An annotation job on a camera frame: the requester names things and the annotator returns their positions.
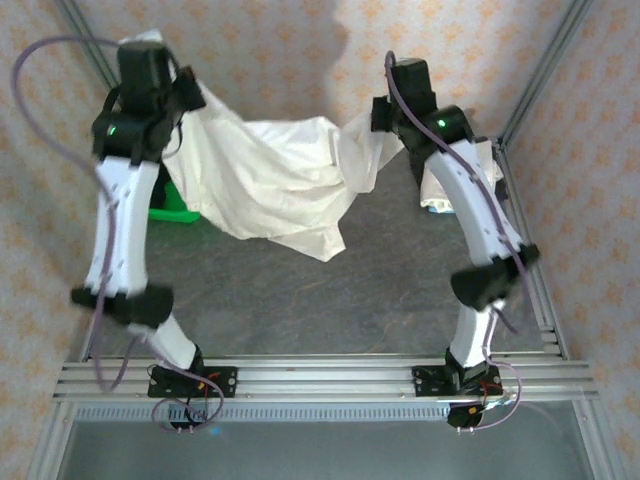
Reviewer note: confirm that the aluminium corner post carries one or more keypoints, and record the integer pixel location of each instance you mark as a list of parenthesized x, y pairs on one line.
[(87, 45), (545, 65)]

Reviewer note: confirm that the folded white t-shirt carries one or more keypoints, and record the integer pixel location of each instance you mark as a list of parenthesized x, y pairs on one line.
[(434, 190)]

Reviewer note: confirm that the green plastic basket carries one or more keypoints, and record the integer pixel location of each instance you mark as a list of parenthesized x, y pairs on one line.
[(172, 212)]

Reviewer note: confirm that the wide aluminium base rail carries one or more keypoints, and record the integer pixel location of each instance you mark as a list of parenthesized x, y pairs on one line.
[(325, 382)]

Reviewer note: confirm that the large white t-shirt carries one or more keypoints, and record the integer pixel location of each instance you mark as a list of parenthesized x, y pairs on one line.
[(280, 170)]

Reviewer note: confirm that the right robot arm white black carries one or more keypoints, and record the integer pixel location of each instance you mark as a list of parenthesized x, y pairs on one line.
[(475, 200)]

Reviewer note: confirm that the aluminium side rail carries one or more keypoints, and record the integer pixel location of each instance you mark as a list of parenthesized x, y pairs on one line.
[(85, 345), (547, 320)]

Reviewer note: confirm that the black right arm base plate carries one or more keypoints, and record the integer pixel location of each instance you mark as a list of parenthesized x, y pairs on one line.
[(425, 382)]

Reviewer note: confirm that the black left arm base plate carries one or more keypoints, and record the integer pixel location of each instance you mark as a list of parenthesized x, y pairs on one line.
[(225, 382)]

